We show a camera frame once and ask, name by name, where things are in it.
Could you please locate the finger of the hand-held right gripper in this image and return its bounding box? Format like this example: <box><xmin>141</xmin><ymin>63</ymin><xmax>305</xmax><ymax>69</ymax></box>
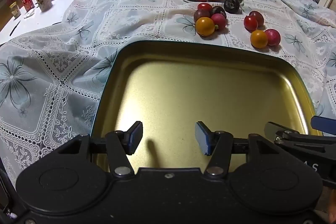
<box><xmin>311</xmin><ymin>115</ymin><xmax>336</xmax><ymax>133</ymax></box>
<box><xmin>264</xmin><ymin>122</ymin><xmax>336</xmax><ymax>147</ymax></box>

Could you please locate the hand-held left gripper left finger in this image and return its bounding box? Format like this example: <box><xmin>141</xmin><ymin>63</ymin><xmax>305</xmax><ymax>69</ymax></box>
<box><xmin>57</xmin><ymin>121</ymin><xmax>143</xmax><ymax>176</ymax></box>

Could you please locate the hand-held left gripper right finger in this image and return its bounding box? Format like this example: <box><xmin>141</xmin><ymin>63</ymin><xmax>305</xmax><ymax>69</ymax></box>
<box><xmin>195</xmin><ymin>121</ymin><xmax>280</xmax><ymax>176</ymax></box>

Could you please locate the gold metal tin tray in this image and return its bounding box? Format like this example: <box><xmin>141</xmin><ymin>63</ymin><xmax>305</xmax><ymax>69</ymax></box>
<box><xmin>90</xmin><ymin>41</ymin><xmax>322</xmax><ymax>173</ymax></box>

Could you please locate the orange cherry tomato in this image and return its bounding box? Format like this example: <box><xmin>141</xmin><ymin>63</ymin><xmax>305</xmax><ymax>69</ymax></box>
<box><xmin>250</xmin><ymin>30</ymin><xmax>268</xmax><ymax>49</ymax></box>
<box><xmin>195</xmin><ymin>17</ymin><xmax>216</xmax><ymax>37</ymax></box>

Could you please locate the dark purple cherry tomato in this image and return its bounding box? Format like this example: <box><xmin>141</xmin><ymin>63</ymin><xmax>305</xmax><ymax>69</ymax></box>
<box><xmin>249</xmin><ymin>11</ymin><xmax>265</xmax><ymax>27</ymax></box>
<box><xmin>194</xmin><ymin>9</ymin><xmax>211</xmax><ymax>22</ymax></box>

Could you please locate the white lace floral tablecloth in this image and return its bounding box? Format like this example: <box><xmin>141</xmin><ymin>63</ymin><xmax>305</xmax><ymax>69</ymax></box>
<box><xmin>0</xmin><ymin>0</ymin><xmax>336</xmax><ymax>188</ymax></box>

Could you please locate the dark water chestnut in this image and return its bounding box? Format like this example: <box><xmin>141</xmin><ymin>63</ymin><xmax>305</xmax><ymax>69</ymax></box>
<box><xmin>224</xmin><ymin>0</ymin><xmax>242</xmax><ymax>14</ymax></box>
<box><xmin>210</xmin><ymin>6</ymin><xmax>227</xmax><ymax>19</ymax></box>

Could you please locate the black pen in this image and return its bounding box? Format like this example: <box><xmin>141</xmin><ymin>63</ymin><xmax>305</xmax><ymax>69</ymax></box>
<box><xmin>9</xmin><ymin>20</ymin><xmax>21</xmax><ymax>36</ymax></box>

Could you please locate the glass jar with lid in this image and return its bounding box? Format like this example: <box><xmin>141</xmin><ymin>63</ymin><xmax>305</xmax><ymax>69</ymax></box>
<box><xmin>35</xmin><ymin>0</ymin><xmax>53</xmax><ymax>13</ymax></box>

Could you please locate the red box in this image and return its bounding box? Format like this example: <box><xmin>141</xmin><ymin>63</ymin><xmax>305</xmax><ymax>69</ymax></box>
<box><xmin>21</xmin><ymin>0</ymin><xmax>36</xmax><ymax>11</ymax></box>

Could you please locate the small jar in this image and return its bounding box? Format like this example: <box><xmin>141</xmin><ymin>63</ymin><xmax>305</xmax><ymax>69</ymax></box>
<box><xmin>9</xmin><ymin>2</ymin><xmax>21</xmax><ymax>18</ymax></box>

